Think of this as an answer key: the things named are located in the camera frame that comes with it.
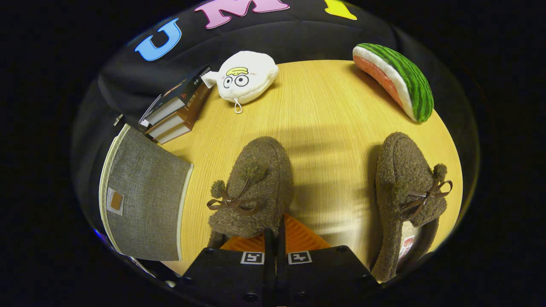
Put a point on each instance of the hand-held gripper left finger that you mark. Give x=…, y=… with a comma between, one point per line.
x=268, y=273

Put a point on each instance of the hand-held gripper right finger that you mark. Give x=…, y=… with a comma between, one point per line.
x=281, y=273

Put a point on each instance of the brown fuzzy shoe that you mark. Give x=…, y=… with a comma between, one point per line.
x=260, y=192
x=396, y=170

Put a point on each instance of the grey fabric storage box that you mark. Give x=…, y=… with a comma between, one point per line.
x=149, y=196

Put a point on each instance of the brown cover book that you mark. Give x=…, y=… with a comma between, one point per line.
x=172, y=135
x=168, y=124

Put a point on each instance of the white plush toy with eyes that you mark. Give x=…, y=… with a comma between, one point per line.
x=251, y=76

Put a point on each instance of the black cover book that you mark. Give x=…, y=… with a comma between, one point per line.
x=183, y=91

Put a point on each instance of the white clothes peg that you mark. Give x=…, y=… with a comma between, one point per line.
x=118, y=120

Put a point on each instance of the watermelon slice plush toy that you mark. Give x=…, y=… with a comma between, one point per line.
x=409, y=76

